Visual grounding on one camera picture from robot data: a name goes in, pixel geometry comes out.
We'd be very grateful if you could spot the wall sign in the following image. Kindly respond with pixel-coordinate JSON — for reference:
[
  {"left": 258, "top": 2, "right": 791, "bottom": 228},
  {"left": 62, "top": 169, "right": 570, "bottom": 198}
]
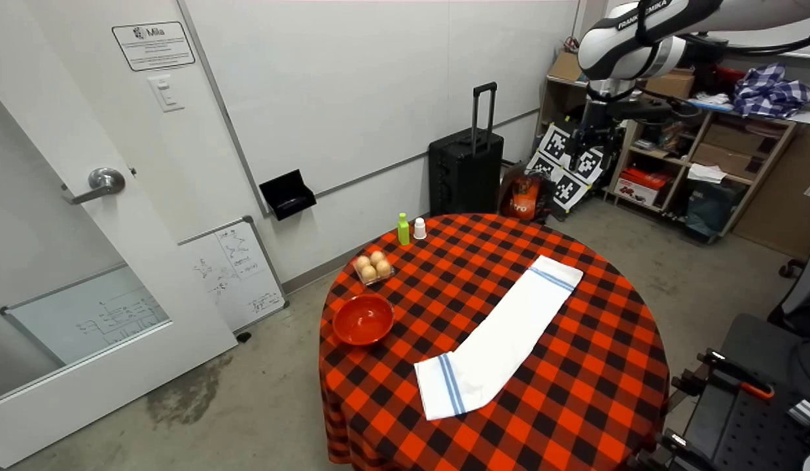
[{"left": 111, "top": 21, "right": 196, "bottom": 73}]

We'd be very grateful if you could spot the stack of marker boards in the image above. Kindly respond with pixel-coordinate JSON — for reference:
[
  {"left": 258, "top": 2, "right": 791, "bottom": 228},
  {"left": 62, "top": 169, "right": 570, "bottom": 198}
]
[{"left": 525, "top": 122, "right": 618, "bottom": 212}]

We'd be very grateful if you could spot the blue checked cloth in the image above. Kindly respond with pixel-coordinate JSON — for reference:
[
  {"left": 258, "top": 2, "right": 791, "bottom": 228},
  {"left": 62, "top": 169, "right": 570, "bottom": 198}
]
[{"left": 733, "top": 63, "right": 810, "bottom": 119}]

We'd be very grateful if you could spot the office chair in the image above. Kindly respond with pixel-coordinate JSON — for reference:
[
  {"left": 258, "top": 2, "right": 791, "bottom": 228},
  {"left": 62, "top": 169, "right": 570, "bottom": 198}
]
[{"left": 767, "top": 219, "right": 810, "bottom": 342}]

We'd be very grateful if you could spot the black suitcase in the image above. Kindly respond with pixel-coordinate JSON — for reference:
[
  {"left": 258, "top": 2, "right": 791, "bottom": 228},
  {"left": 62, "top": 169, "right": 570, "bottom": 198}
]
[{"left": 428, "top": 82, "right": 505, "bottom": 217}]

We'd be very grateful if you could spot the clear egg tray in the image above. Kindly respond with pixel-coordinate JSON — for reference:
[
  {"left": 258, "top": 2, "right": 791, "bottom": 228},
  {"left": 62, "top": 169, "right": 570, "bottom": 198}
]
[{"left": 352, "top": 249, "right": 396, "bottom": 287}]

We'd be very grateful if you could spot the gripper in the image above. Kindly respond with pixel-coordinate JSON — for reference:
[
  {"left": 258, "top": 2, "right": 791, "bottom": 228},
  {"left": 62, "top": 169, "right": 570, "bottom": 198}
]
[{"left": 570, "top": 98, "right": 628, "bottom": 173}]

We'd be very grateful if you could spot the silver door handle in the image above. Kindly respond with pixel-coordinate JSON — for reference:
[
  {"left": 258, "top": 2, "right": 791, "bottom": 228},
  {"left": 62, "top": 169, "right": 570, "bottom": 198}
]
[{"left": 60, "top": 167, "right": 126, "bottom": 205}]

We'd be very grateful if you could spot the small whiteboard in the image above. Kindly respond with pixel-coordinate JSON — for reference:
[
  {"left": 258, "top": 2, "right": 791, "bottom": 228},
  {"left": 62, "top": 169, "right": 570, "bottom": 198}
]
[{"left": 178, "top": 215, "right": 289, "bottom": 334}]

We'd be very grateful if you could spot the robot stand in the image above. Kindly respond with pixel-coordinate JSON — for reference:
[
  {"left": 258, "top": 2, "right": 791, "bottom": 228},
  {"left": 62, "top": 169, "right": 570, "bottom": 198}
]
[{"left": 631, "top": 313, "right": 810, "bottom": 471}]

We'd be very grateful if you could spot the light switch plate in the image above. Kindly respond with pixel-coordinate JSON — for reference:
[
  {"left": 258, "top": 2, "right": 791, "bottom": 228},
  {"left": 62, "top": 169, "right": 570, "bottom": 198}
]
[{"left": 148, "top": 73, "right": 185, "bottom": 113}]

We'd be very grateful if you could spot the orange bag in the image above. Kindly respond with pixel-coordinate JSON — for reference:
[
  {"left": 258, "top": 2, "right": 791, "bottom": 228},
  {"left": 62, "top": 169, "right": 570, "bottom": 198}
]
[{"left": 499, "top": 167, "right": 555, "bottom": 224}]

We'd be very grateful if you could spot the red black checked tablecloth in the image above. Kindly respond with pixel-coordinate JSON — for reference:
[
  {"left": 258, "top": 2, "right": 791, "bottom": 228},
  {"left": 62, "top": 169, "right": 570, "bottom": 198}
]
[{"left": 319, "top": 213, "right": 671, "bottom": 471}]

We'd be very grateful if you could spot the dark green bin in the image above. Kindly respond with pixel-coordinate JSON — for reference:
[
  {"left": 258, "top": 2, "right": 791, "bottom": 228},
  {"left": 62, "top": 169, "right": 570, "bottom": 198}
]
[{"left": 682, "top": 181, "right": 747, "bottom": 241}]

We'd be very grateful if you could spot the cardboard box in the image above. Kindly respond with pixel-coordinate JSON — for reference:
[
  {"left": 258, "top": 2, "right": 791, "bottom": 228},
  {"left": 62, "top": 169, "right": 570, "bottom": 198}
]
[
  {"left": 643, "top": 68, "right": 697, "bottom": 100},
  {"left": 548, "top": 52, "right": 586, "bottom": 84}
]

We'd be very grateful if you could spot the wooden shelf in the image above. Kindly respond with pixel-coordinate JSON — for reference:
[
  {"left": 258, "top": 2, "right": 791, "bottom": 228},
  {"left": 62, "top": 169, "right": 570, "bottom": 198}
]
[{"left": 538, "top": 51, "right": 802, "bottom": 241}]

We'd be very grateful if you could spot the wall whiteboard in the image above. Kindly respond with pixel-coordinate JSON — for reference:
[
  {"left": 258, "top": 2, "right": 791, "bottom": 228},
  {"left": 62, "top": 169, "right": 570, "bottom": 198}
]
[{"left": 176, "top": 0, "right": 584, "bottom": 218}]

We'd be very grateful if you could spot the stack of cardboard boxes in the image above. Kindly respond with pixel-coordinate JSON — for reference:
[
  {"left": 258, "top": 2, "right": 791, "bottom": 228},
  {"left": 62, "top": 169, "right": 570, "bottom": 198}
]
[{"left": 692, "top": 122, "right": 784, "bottom": 179}]

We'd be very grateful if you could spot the black wall tray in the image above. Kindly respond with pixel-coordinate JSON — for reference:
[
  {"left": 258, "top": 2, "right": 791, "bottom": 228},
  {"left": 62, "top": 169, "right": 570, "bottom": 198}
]
[{"left": 258, "top": 169, "right": 317, "bottom": 221}]

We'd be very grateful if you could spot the red bowl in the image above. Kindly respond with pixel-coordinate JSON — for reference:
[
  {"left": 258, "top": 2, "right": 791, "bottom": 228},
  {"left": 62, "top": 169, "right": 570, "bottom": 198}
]
[{"left": 332, "top": 293, "right": 396, "bottom": 347}]

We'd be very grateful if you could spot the black clamp with orange handle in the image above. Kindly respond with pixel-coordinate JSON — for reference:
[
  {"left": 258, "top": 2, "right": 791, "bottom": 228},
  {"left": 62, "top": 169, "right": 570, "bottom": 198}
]
[{"left": 697, "top": 349, "right": 776, "bottom": 402}]

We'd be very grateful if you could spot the white door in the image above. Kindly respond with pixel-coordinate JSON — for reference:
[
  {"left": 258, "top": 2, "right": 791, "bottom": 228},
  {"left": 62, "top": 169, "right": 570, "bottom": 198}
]
[{"left": 0, "top": 0, "right": 239, "bottom": 469}]

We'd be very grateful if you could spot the white cloth with blue stripes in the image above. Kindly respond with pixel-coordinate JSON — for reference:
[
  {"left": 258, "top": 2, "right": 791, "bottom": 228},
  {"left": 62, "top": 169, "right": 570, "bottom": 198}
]
[{"left": 414, "top": 254, "right": 584, "bottom": 421}]

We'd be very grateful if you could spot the red box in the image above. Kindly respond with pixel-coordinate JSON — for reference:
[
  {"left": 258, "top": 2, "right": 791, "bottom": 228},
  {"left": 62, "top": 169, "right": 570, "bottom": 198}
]
[{"left": 614, "top": 167, "right": 672, "bottom": 207}]

